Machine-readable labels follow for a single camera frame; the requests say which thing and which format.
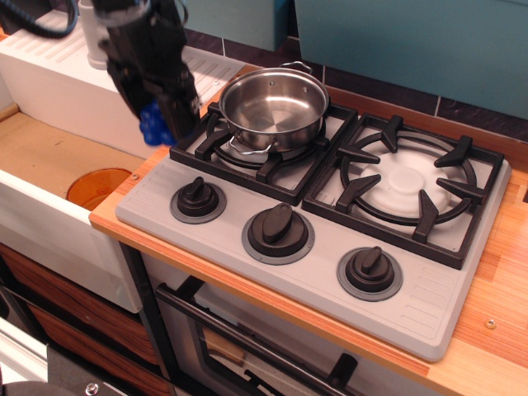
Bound black left stove knob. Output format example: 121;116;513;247
170;177;227;224

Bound black right stove knob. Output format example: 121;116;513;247
337;246;403;302

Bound blue toy blueberry cluster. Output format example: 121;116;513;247
139;100;176;146

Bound orange plastic plate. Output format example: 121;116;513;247
66;167;131;210

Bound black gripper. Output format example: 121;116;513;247
101;12;200;143

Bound grey toy stove top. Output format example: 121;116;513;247
114;78;512;363

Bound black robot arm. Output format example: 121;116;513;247
93;1;200;146

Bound grey toy faucet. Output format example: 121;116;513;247
78;0;107;70

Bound black right burner grate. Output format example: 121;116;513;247
302;115;511;270

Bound toy oven door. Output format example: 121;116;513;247
153;276;402;395

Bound black stove knob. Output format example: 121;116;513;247
337;246;403;302
170;177;227;224
242;203;315;266

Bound black braided cable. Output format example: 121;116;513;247
12;0;79;39

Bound black left burner grate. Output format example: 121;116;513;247
170;103;359;205

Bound black middle stove knob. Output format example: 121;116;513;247
242;203;315;266

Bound black burner grate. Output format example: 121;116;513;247
170;103;359;205
302;115;511;270

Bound wooden drawer fronts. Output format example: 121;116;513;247
1;246;174;395

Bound white toy sink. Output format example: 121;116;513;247
0;9;248;314

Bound stainless steel pan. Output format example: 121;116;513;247
219;61;330;156

